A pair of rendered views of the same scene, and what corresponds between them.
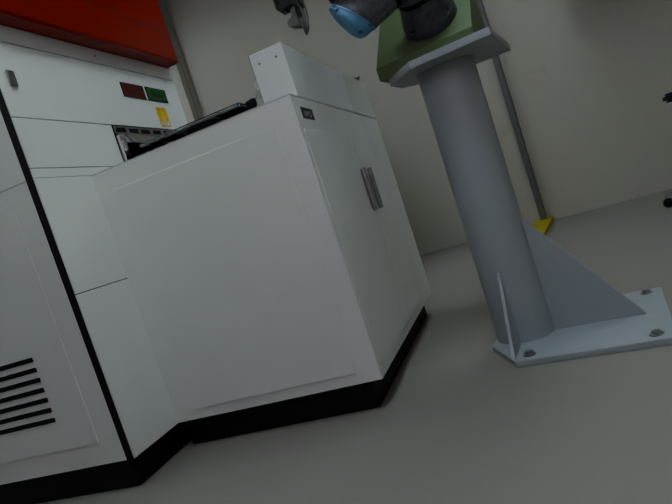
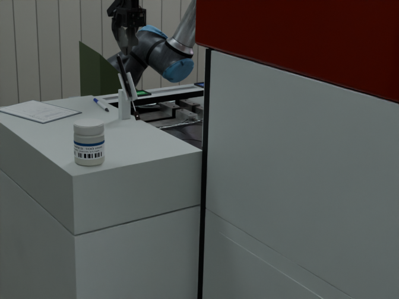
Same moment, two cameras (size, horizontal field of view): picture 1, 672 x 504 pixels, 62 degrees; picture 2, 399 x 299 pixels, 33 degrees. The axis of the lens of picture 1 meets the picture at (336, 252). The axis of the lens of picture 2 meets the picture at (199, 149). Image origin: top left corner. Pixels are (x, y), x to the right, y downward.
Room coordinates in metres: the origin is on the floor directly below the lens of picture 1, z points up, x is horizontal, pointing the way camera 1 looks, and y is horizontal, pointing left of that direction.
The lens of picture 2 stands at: (3.43, 1.30, 1.51)
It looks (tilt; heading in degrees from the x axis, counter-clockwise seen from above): 19 degrees down; 216
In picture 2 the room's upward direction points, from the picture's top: 2 degrees clockwise
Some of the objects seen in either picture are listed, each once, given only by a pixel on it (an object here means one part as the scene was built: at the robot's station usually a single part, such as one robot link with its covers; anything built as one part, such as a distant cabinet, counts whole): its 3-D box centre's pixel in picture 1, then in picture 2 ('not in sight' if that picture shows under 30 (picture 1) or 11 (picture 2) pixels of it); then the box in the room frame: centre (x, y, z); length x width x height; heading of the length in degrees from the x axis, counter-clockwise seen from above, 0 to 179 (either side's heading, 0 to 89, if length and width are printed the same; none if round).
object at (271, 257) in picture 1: (300, 256); (174, 279); (1.93, 0.12, 0.41); 0.96 x 0.64 x 0.82; 161
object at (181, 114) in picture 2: not in sight; (186, 115); (1.75, 0.02, 0.89); 0.08 x 0.03 x 0.03; 71
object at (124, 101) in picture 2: not in sight; (127, 96); (2.08, 0.06, 1.03); 0.06 x 0.04 x 0.13; 71
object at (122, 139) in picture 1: (163, 150); not in sight; (1.94, 0.45, 0.89); 0.44 x 0.02 x 0.10; 161
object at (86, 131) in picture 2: not in sight; (89, 142); (2.40, 0.23, 1.01); 0.07 x 0.07 x 0.10
